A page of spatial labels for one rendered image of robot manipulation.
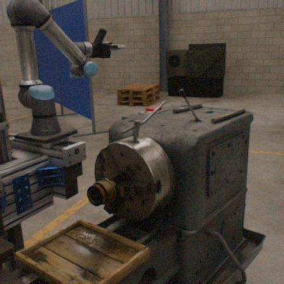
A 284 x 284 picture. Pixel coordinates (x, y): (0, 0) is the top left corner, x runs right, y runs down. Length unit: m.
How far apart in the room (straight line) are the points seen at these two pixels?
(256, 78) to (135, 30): 4.25
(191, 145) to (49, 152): 0.76
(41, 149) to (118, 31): 10.88
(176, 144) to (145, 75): 10.89
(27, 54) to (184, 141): 0.95
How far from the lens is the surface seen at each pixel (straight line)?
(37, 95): 1.75
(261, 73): 11.27
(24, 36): 1.88
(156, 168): 1.24
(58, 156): 1.73
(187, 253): 1.48
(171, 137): 1.34
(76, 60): 1.85
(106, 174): 1.27
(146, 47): 12.10
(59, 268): 1.24
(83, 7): 6.26
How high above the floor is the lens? 1.59
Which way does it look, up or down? 17 degrees down
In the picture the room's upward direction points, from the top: 2 degrees counter-clockwise
